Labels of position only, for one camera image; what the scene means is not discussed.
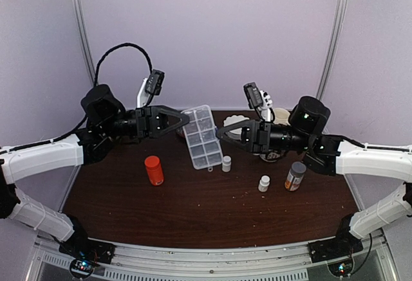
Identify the clear plastic pill organizer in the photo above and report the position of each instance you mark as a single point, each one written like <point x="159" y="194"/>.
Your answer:
<point x="200" y="135"/>

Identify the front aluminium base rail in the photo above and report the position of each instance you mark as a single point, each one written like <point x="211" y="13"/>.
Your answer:
<point x="281" y="262"/>

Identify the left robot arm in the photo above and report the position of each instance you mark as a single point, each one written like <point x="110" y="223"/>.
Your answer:
<point x="106" y="121"/>

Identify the right aluminium frame post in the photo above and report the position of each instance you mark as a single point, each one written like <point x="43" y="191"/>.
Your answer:
<point x="338" y="21"/>

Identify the floral mug yellow inside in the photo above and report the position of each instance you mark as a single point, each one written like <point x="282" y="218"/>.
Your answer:
<point x="272" y="156"/>

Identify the left aluminium frame post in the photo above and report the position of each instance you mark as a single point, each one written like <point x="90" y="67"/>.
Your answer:
<point x="84" y="41"/>

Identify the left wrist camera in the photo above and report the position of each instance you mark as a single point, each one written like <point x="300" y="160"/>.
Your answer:
<point x="151" y="87"/>

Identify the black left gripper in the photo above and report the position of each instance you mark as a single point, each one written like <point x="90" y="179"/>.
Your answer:
<point x="147" y="119"/>

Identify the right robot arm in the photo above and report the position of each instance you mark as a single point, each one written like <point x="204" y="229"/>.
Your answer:
<point x="332" y="155"/>

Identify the orange pill bottle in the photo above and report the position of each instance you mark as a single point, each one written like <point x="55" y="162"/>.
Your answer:
<point x="154" y="170"/>

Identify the aluminium frame post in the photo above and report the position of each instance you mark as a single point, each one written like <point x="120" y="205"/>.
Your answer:
<point x="338" y="21"/>
<point x="84" y="41"/>

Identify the cream textured mug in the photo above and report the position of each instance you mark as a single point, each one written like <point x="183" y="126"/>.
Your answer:
<point x="281" y="116"/>

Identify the amber bottle grey cap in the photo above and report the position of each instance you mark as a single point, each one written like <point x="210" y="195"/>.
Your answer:
<point x="295" y="176"/>

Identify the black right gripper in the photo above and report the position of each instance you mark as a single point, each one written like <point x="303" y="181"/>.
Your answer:
<point x="255" y="135"/>

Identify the small white pill bottle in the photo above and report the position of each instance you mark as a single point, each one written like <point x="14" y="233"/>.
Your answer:
<point x="264" y="183"/>

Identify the red floral plate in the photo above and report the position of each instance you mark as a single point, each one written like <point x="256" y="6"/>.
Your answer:
<point x="180" y="133"/>

